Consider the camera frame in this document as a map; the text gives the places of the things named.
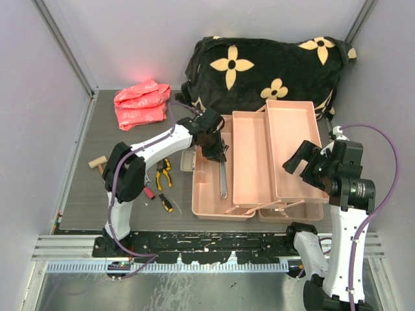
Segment grey tool box latch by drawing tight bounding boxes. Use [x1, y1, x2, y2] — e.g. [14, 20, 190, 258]
[180, 150, 196, 172]

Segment pink plastic tool box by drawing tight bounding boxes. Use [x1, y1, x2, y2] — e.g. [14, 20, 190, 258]
[191, 100, 328, 223]

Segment yellow handled pliers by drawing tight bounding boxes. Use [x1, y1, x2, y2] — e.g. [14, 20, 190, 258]
[156, 158, 172, 191]

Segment silver adjustable wrench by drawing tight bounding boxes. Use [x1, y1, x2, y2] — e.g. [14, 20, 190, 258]
[220, 161, 228, 199]

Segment silver combination spanner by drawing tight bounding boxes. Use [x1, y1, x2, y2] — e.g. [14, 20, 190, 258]
[144, 174, 154, 188]

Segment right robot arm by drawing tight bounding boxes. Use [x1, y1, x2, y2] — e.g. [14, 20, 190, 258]
[283, 139, 375, 310]

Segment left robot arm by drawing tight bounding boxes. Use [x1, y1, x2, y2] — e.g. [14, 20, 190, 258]
[102, 108, 228, 257]

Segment black floral pillow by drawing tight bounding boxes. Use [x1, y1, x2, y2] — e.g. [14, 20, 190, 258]
[175, 36, 357, 120]

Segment pink plastic bag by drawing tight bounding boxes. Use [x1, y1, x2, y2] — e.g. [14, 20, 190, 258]
[113, 79, 171, 132]

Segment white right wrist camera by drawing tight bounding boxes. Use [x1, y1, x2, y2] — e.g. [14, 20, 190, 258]
[329, 126, 349, 141]

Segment pink handled screwdriver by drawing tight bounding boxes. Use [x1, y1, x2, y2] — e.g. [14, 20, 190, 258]
[144, 187, 156, 200]

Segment wooden hammer handle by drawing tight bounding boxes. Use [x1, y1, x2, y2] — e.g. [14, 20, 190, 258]
[88, 155, 108, 175]

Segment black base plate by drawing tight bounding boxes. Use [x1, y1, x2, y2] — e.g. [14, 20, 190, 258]
[92, 231, 298, 264]

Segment white slotted cable duct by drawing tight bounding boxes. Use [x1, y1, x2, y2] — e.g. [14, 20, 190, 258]
[45, 260, 289, 273]

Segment aluminium frame rail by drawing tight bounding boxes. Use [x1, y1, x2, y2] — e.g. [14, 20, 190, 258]
[31, 233, 386, 262]

